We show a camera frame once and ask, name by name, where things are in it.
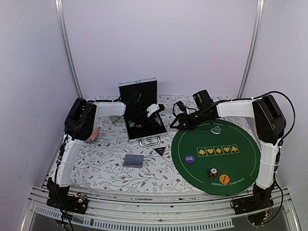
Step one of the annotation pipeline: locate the aluminium frame post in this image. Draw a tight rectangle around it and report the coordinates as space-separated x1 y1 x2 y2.
54 0 83 98
236 0 265 99

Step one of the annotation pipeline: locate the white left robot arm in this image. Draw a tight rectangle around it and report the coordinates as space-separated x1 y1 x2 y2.
47 98 145 190

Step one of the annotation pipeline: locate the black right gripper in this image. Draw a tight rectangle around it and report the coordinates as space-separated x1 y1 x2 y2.
170 108 211 130

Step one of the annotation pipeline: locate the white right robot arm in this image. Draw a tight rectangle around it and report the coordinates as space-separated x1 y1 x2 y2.
170 90 289 191

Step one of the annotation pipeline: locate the clear dealer button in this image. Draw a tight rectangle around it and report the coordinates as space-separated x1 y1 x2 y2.
210 126 221 135

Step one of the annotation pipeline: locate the green round poker mat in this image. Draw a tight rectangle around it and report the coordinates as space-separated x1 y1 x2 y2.
171 119 260 195

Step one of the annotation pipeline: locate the blue playing card deck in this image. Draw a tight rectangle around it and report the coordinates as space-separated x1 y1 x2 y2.
123 154 144 168

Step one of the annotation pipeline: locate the cream ribbed ceramic mug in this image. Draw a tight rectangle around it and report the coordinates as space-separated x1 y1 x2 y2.
109 115 121 123

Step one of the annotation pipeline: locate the purple small blind button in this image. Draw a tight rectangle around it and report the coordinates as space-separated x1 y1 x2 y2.
184 154 194 164

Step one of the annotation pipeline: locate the triangular all in marker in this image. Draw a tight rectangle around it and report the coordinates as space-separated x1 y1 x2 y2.
154 146 166 156

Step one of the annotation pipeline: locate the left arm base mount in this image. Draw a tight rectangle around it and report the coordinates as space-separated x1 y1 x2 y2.
46 187 89 215

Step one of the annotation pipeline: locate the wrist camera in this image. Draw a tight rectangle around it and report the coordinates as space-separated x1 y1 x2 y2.
127 90 166 118
193 90 213 110

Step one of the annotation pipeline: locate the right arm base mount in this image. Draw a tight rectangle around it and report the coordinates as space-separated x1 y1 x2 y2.
231 193 274 226

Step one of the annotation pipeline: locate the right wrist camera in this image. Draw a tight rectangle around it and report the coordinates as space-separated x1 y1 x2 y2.
193 90 213 110

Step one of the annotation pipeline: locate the right aluminium frame post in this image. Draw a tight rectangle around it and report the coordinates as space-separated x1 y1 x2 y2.
236 0 265 99

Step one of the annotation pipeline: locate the green blue chip stack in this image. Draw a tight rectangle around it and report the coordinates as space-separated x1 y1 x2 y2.
128 121 136 128

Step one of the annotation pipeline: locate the aluminium poker case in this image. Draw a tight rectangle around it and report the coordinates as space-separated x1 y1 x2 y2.
118 77 167 148

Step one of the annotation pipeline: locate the green poker chip stack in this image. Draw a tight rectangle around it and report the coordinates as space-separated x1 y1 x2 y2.
153 117 162 127

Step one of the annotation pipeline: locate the front aluminium rail base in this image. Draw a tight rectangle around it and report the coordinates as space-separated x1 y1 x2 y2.
21 186 303 231

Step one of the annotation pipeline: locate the orange poker chip stack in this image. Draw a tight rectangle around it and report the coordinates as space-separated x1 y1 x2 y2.
208 168 218 179

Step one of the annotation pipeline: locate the red patterned bowl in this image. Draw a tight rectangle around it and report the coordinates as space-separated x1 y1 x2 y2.
85 126 99 143

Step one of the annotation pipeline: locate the orange big blind button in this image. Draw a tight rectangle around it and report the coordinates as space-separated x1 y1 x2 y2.
219 174 230 184

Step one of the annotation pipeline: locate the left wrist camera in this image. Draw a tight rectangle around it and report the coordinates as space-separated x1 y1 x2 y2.
127 90 166 118

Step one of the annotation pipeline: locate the left aluminium frame post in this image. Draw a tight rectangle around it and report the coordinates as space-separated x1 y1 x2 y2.
54 0 83 98

